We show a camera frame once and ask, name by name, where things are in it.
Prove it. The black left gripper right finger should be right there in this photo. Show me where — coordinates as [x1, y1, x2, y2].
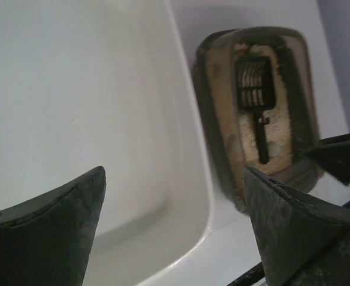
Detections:
[242, 167, 350, 285]

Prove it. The dark translucent litter box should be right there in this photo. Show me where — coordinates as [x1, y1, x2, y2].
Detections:
[192, 26, 323, 213]

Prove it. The white plastic bin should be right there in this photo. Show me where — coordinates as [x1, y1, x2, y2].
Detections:
[0, 1, 212, 276]

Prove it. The black slotted litter scoop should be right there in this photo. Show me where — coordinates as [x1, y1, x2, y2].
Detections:
[235, 55, 276, 164]

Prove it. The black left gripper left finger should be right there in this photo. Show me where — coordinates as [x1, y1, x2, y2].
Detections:
[0, 166, 106, 285]

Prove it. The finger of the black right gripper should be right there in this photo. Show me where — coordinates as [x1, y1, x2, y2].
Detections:
[303, 133, 350, 186]

